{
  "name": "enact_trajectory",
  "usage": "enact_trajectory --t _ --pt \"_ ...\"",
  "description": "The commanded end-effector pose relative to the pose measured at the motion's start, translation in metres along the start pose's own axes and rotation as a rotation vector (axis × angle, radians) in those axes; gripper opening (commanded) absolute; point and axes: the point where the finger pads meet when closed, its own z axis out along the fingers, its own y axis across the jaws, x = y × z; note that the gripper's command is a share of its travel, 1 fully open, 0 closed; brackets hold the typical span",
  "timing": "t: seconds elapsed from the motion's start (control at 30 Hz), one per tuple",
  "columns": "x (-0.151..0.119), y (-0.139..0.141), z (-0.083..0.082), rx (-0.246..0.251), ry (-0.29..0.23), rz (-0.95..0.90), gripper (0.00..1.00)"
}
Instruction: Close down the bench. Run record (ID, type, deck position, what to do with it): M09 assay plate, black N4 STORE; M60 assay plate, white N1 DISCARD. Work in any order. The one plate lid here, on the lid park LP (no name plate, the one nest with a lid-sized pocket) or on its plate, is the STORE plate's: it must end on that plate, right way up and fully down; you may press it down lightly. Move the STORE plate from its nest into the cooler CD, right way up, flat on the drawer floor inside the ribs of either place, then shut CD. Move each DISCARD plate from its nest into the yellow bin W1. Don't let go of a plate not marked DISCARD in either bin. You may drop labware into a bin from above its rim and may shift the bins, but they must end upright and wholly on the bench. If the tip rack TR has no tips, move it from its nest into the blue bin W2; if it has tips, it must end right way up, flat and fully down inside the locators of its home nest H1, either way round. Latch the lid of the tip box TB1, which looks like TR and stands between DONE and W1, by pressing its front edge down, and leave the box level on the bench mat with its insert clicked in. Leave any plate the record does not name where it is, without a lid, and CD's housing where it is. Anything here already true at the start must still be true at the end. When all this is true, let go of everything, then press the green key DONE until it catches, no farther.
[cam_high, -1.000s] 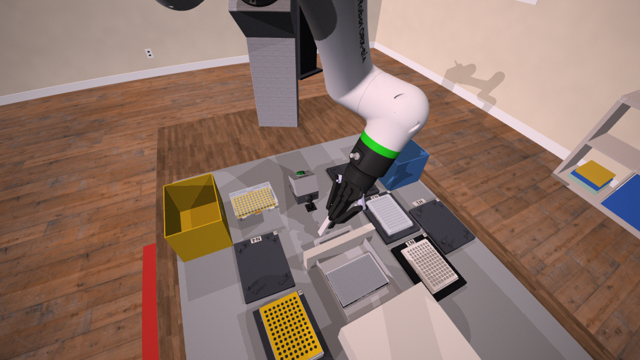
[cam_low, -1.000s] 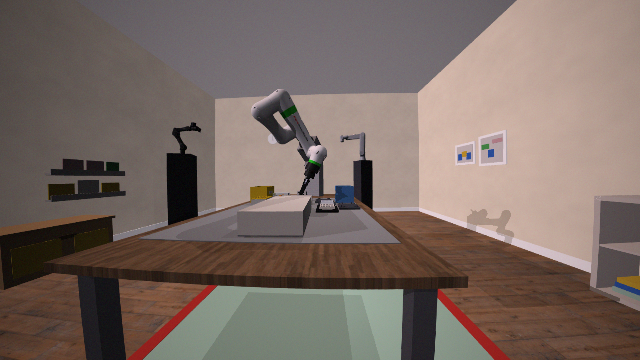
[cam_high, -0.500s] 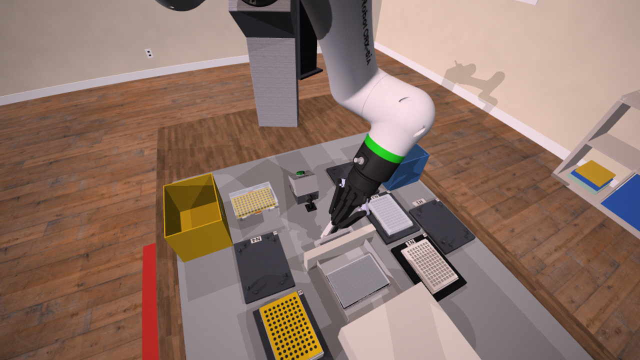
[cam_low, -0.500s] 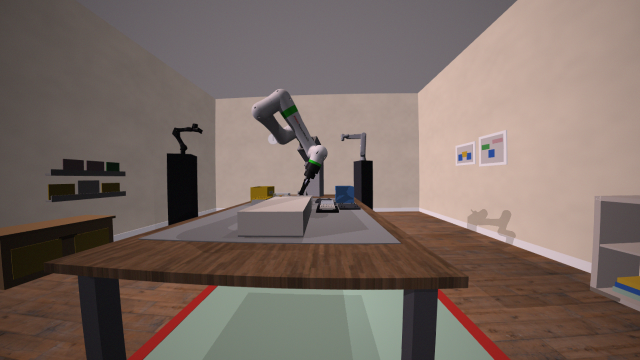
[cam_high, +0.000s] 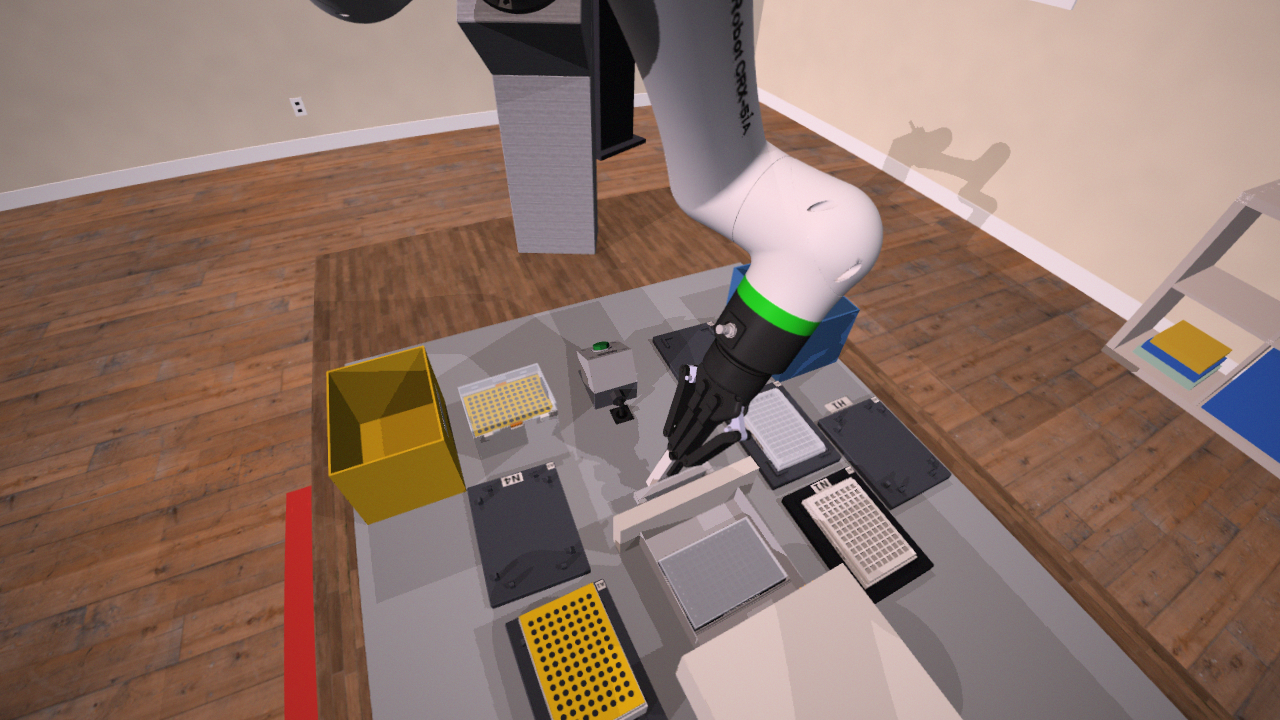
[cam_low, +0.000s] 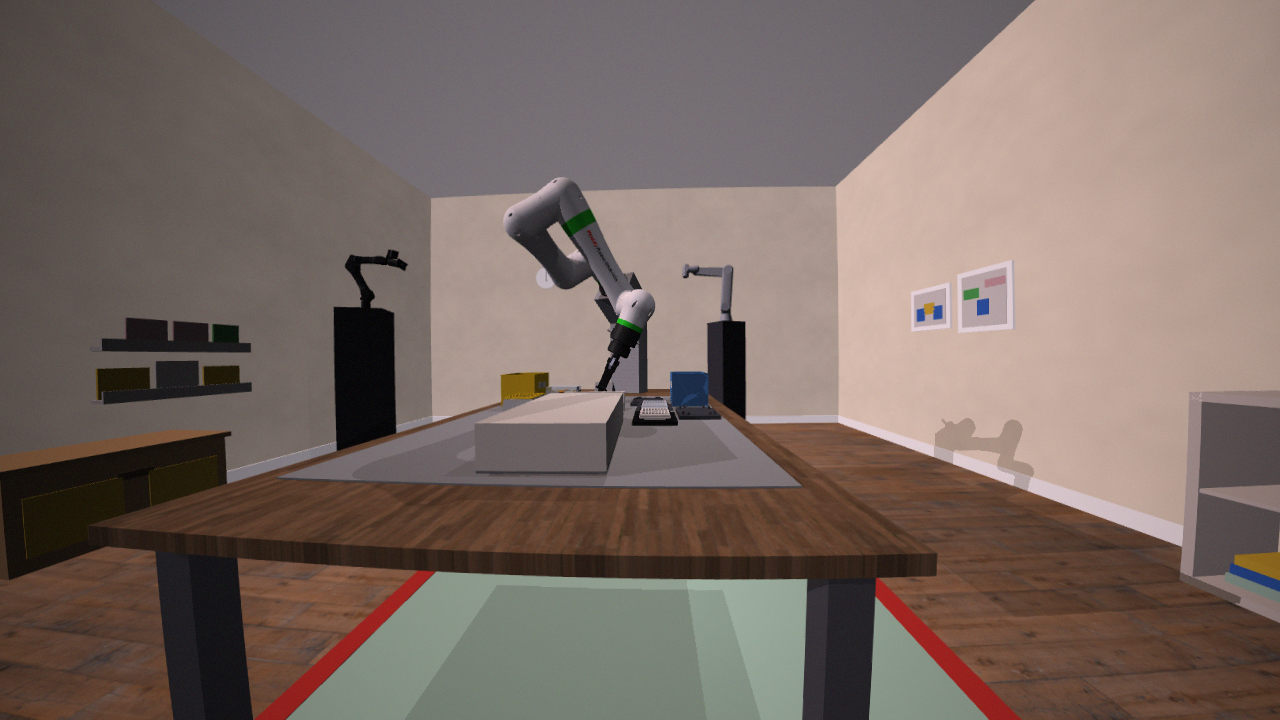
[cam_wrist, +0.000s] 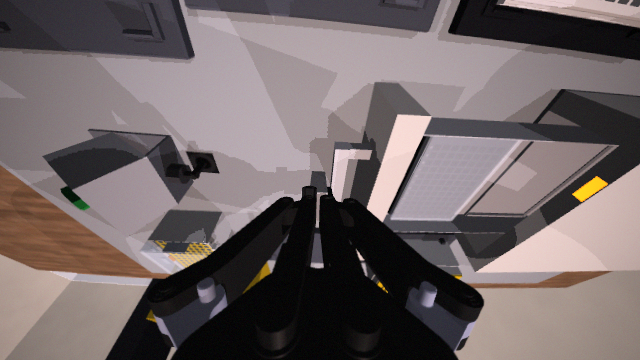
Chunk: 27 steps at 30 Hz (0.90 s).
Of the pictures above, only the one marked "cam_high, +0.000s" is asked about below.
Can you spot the yellow open-top bin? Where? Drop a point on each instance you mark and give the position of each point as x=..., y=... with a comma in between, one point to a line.
x=382, y=407

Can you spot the blue open-top bin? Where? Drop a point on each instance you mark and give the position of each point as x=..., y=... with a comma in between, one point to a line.
x=825, y=344

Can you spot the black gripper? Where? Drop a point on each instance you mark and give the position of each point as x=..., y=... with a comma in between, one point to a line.
x=718, y=389

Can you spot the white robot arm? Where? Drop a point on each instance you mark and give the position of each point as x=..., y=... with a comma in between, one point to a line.
x=811, y=237

